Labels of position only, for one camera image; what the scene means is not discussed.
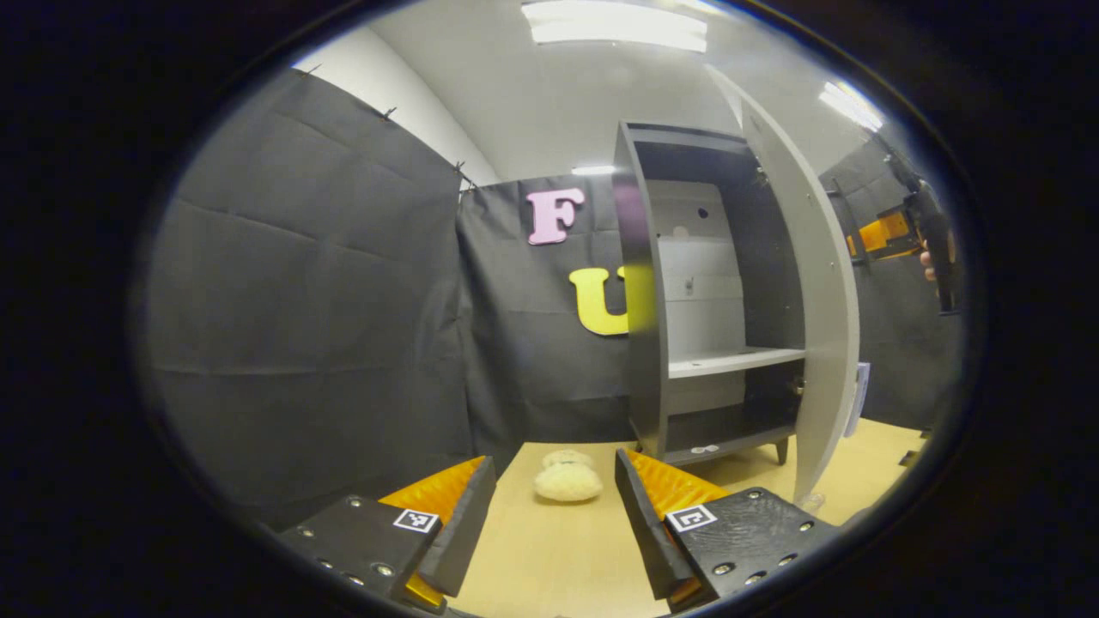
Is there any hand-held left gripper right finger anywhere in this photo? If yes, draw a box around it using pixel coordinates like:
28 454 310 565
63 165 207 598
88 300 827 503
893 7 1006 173
613 449 847 615

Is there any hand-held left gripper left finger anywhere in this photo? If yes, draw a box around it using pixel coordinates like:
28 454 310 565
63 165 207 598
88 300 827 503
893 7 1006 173
276 455 499 615

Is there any light grey cabinet door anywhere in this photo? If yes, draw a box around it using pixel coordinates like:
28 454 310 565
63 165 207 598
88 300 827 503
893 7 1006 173
706 67 862 505

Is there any dark grey cabinet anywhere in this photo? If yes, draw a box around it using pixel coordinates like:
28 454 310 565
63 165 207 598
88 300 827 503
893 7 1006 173
612 120 808 469

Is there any white cabinet shelf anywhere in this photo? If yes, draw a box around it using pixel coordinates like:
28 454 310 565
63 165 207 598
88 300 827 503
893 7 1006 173
668 346 806 379

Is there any blue grey book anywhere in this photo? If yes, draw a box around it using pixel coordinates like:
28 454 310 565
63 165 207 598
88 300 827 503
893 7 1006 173
846 362 871 439

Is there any black backdrop cloth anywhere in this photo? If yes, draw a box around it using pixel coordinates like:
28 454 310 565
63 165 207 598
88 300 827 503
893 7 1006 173
142 69 967 524

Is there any long ceiling light panel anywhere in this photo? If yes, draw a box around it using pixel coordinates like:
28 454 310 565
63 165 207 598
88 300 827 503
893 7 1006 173
521 0 709 52

